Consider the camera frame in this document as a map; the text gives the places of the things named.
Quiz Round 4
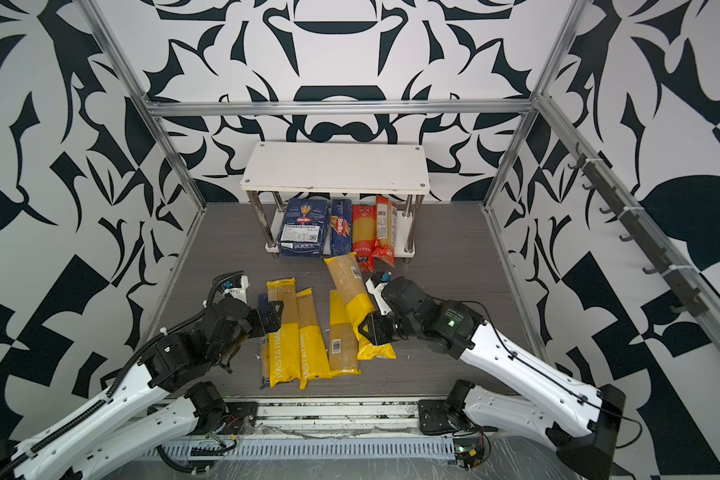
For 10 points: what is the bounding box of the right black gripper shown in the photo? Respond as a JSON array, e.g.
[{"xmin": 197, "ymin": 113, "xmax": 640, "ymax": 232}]
[{"xmin": 355, "ymin": 308, "xmax": 426, "ymax": 344}]

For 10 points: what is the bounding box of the yellow Pastatime bag barcode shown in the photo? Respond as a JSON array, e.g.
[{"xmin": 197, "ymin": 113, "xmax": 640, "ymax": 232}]
[{"xmin": 325, "ymin": 252, "xmax": 396, "ymax": 361}]

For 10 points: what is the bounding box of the yellow spaghetti bag narrow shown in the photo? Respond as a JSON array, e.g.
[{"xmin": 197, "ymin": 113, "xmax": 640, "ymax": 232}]
[{"xmin": 328, "ymin": 290, "xmax": 361, "ymax": 378}]

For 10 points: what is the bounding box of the red spaghetti bag labelled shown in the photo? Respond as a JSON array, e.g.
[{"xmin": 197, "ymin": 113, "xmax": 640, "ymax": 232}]
[{"xmin": 372, "ymin": 195, "xmax": 397, "ymax": 267}]

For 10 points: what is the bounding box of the dark blue Barilla pasta bag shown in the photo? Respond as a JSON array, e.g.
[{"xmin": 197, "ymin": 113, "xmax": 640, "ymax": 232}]
[{"xmin": 277, "ymin": 198, "xmax": 329, "ymax": 257}]

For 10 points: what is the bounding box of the blue Barilla spaghetti box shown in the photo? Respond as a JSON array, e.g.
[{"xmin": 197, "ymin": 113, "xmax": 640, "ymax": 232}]
[{"xmin": 330, "ymin": 198, "xmax": 353, "ymax": 257}]

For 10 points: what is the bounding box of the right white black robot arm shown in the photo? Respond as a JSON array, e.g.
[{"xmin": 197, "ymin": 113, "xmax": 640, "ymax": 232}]
[{"xmin": 347, "ymin": 277, "xmax": 626, "ymax": 479}]

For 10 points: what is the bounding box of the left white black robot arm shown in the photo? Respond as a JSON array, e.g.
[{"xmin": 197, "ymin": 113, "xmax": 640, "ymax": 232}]
[{"xmin": 0, "ymin": 297, "xmax": 284, "ymax": 479}]

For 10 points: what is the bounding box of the dark spaghetti pack far left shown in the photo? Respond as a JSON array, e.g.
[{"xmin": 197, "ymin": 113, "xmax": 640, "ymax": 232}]
[{"xmin": 259, "ymin": 336, "xmax": 270, "ymax": 389}]

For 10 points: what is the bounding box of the yellow Pastatime bag left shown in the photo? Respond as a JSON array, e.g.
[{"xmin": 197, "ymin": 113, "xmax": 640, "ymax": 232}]
[{"xmin": 267, "ymin": 278, "xmax": 301, "ymax": 388}]

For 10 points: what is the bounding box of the yellow pastatime bag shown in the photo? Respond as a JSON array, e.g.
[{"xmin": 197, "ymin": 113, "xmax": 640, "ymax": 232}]
[
  {"xmin": 267, "ymin": 278, "xmax": 301, "ymax": 388},
  {"xmin": 296, "ymin": 288, "xmax": 331, "ymax": 390}
]

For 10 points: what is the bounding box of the yellow Pastatime bag middle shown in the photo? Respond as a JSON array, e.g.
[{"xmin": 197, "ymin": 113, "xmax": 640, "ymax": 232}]
[{"xmin": 296, "ymin": 288, "xmax": 331, "ymax": 390}]

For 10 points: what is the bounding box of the small circuit board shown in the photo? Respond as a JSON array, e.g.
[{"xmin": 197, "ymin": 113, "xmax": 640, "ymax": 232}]
[{"xmin": 453, "ymin": 434, "xmax": 489, "ymax": 470}]

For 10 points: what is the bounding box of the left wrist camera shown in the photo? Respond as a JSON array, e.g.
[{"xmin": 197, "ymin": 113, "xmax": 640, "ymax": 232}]
[{"xmin": 221, "ymin": 275, "xmax": 249, "ymax": 303}]

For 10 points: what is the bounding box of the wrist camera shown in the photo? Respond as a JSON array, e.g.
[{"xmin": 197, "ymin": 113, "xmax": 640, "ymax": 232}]
[
  {"xmin": 221, "ymin": 275, "xmax": 249, "ymax": 303},
  {"xmin": 366, "ymin": 272, "xmax": 391, "ymax": 316}
]

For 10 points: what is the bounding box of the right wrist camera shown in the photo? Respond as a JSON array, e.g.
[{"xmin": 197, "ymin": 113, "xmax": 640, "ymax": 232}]
[{"xmin": 366, "ymin": 272, "xmax": 391, "ymax": 316}]

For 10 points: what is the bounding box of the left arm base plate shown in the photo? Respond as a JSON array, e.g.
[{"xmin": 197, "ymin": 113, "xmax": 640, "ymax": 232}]
[{"xmin": 215, "ymin": 401, "xmax": 259, "ymax": 436}]

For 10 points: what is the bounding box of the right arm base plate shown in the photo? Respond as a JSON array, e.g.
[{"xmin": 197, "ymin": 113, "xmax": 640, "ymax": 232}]
[{"xmin": 417, "ymin": 399, "xmax": 473, "ymax": 436}]

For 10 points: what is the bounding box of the white slotted cable duct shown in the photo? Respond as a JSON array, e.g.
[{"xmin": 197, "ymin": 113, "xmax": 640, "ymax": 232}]
[{"xmin": 164, "ymin": 437, "xmax": 456, "ymax": 462}]

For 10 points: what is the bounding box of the dark wall hook rack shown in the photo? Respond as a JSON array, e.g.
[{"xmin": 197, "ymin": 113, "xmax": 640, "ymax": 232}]
[{"xmin": 570, "ymin": 151, "xmax": 710, "ymax": 317}]

